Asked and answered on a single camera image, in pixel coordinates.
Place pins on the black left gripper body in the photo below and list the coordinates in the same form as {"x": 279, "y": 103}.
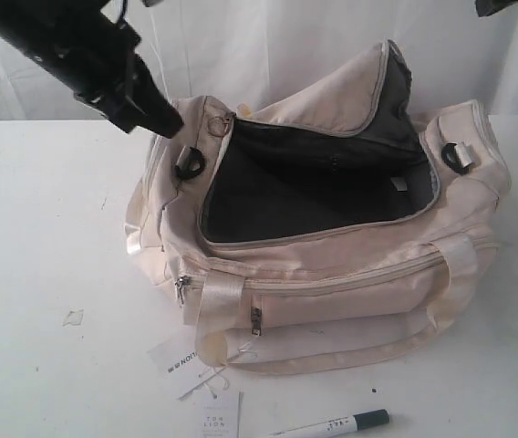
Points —
{"x": 120, "y": 85}

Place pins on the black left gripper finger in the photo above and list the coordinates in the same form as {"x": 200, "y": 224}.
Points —
{"x": 158, "y": 115}

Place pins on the beige fabric duffel bag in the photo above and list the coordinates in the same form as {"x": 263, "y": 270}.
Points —
{"x": 326, "y": 231}

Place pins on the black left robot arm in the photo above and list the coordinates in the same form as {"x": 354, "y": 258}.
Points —
{"x": 47, "y": 31}

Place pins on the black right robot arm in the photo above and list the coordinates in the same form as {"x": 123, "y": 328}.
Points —
{"x": 486, "y": 8}

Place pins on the white marker with black cap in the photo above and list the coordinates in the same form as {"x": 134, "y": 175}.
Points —
{"x": 335, "y": 427}

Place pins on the clear plastic scrap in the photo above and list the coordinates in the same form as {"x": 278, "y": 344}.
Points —
{"x": 74, "y": 318}

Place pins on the white brand hang tag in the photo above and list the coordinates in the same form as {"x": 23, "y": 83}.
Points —
{"x": 173, "y": 354}

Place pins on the white square hang tag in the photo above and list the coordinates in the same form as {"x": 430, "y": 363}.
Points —
{"x": 216, "y": 413}

